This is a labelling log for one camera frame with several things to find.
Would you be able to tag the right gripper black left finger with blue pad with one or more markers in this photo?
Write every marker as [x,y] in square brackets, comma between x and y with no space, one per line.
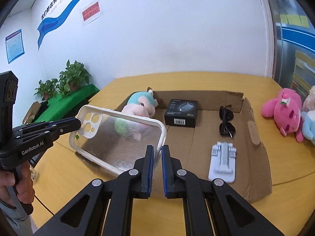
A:
[104,208]

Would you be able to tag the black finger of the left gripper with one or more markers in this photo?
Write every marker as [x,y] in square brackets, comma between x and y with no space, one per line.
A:
[63,126]

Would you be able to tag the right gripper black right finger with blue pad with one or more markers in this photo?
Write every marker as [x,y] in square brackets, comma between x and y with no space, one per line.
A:
[211,207]

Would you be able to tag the light grey phone stand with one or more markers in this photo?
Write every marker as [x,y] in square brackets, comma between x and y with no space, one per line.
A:
[222,162]

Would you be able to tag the clear cream phone case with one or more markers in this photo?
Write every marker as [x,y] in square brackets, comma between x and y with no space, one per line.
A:
[115,140]

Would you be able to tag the black sunglasses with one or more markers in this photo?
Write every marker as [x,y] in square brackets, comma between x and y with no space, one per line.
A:
[226,128]

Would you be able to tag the grey sleeve forearm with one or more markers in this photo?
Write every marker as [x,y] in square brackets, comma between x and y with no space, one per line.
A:
[20,224]

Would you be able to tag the person's left hand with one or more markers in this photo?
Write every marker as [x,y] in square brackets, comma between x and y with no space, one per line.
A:
[25,190]

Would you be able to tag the green cloth covered table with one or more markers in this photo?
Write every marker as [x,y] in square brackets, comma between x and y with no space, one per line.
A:
[64,107]

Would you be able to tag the potted green plant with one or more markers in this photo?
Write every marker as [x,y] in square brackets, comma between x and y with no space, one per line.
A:
[73,78]
[47,89]

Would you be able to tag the brown cardboard box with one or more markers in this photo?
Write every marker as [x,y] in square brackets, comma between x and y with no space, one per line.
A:
[192,146]

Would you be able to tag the pink pig plush toy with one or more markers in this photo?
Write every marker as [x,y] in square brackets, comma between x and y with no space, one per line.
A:
[139,104]

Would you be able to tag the light blue plush toy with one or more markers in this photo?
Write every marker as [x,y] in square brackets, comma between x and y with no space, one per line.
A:
[308,127]

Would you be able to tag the black charger box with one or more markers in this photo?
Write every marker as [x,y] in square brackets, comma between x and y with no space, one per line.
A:
[182,113]

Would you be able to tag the pink strawberry bear plush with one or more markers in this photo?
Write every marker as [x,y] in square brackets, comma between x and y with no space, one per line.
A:
[286,110]

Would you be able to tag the beige teddy plush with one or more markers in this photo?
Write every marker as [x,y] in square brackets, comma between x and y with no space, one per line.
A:
[309,103]

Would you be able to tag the yellow sticky notes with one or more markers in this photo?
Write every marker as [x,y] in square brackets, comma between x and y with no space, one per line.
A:
[294,19]

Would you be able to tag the blue framed wall poster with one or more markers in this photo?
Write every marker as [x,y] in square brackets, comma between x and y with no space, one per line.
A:
[14,46]

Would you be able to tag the red white wall notice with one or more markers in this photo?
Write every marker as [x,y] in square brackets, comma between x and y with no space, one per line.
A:
[91,13]

